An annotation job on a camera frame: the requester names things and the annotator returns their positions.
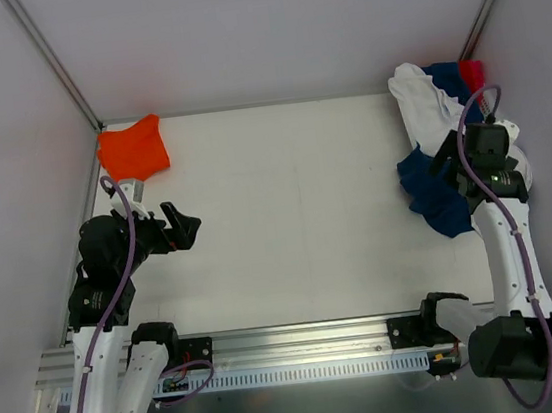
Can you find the folded orange t shirt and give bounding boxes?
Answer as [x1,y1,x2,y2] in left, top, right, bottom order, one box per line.
[97,114,171,182]

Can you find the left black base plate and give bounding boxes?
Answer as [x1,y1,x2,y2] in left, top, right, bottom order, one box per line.
[178,337,213,371]

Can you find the white slotted cable duct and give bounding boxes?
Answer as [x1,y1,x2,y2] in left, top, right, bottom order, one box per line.
[56,346,432,413]

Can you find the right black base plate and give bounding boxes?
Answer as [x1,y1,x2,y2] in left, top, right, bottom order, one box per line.
[386,315,429,350]

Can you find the aluminium mounting rail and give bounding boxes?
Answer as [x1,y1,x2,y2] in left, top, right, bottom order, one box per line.
[30,292,504,393]

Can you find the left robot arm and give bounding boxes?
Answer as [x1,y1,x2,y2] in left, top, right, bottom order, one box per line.
[68,202,215,413]

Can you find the white t shirt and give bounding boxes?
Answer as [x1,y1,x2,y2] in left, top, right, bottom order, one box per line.
[385,50,528,187]

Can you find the blue printed t shirt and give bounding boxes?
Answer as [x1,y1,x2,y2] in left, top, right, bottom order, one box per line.
[384,59,492,245]

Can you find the white perforated basket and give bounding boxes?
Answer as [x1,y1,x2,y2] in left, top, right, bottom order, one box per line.
[477,89,497,120]

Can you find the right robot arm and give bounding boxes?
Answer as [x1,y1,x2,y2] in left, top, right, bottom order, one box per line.
[416,123,552,382]

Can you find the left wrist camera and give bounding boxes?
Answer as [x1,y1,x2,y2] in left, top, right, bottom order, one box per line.
[110,179,150,220]

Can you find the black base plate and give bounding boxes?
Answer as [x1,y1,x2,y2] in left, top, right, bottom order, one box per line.
[386,315,429,350]
[178,337,213,371]

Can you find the red t shirt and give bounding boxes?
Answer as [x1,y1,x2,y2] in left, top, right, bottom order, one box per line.
[458,59,486,94]

